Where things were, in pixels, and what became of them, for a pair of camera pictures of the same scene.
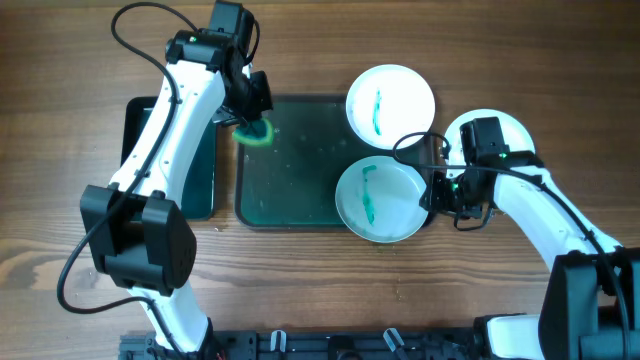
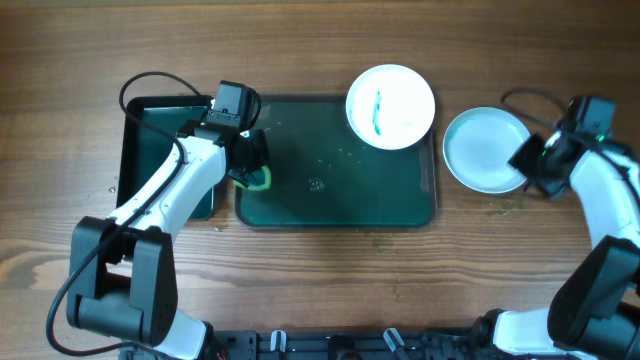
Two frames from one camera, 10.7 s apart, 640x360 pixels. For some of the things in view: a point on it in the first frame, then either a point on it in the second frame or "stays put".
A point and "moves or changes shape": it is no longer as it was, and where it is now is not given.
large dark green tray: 292,182 stays put
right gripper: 439,198 -> 523,158
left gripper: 245,114 -> 252,163
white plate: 387,102 stays put
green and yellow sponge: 259,132 moves or changes shape
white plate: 378,199 moves or changes shape
